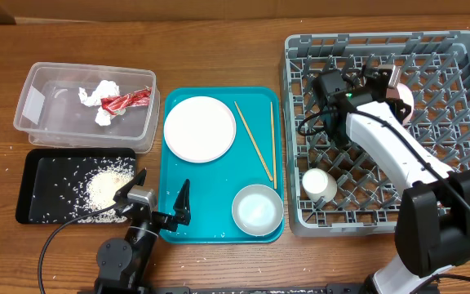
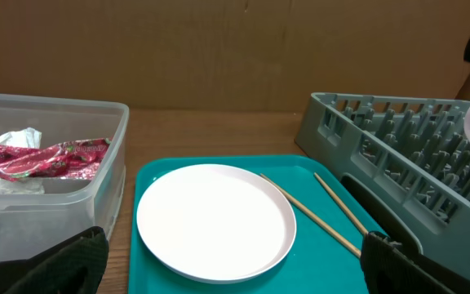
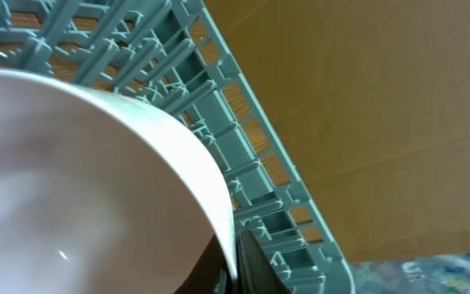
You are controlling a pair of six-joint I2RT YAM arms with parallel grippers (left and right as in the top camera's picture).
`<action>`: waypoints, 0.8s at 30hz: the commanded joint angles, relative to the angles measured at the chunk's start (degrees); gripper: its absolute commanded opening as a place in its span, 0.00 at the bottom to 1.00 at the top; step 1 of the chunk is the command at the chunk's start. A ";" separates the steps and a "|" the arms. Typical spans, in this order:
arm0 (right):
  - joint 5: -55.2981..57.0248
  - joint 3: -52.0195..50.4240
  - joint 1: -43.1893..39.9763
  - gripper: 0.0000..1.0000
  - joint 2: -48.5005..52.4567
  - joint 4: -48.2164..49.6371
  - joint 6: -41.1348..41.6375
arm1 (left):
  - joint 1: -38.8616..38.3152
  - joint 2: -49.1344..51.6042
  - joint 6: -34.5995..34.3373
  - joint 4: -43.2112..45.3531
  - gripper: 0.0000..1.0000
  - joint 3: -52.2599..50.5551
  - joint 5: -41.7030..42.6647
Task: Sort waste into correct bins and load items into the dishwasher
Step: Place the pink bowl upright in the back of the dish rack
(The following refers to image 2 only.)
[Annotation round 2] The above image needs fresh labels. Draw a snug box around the white napkin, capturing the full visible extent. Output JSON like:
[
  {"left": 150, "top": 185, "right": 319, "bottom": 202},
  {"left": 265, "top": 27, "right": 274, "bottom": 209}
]
[{"left": 0, "top": 127, "right": 44, "bottom": 194}]

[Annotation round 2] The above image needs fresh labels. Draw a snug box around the grey dishwasher rack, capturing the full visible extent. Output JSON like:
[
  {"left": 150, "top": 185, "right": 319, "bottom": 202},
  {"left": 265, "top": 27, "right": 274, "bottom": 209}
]
[{"left": 295, "top": 92, "right": 470, "bottom": 280}]

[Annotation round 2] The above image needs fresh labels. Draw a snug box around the large white plate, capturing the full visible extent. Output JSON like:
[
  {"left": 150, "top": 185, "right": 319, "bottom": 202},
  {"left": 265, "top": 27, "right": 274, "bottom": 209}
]
[{"left": 135, "top": 164, "right": 297, "bottom": 284}]

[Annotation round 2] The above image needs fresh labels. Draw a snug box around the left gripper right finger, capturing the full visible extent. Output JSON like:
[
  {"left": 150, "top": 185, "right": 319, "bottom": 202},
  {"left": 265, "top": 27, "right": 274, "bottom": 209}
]
[{"left": 360, "top": 231, "right": 470, "bottom": 294}]

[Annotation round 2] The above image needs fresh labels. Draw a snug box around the red snack wrapper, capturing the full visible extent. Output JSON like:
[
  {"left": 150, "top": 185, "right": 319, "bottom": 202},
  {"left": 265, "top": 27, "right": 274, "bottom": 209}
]
[{"left": 0, "top": 138, "right": 112, "bottom": 181}]

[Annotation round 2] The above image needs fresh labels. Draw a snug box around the teal serving tray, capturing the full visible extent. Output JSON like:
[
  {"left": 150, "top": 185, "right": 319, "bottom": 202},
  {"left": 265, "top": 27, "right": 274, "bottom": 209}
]
[{"left": 128, "top": 154, "right": 380, "bottom": 294}]

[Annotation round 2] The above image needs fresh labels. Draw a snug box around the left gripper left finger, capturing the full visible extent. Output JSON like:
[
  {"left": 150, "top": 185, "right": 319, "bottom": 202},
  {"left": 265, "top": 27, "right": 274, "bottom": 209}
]
[{"left": 0, "top": 226, "right": 109, "bottom": 294}]

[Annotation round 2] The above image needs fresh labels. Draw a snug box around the wooden chopstick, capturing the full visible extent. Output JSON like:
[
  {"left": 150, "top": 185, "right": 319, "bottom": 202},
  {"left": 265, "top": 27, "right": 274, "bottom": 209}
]
[
  {"left": 261, "top": 174, "right": 361, "bottom": 258},
  {"left": 313, "top": 172, "right": 368, "bottom": 235}
]

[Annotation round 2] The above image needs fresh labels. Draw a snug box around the clear plastic bin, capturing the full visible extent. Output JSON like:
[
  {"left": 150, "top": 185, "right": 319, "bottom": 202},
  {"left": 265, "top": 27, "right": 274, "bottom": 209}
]
[{"left": 0, "top": 94, "right": 129, "bottom": 261}]

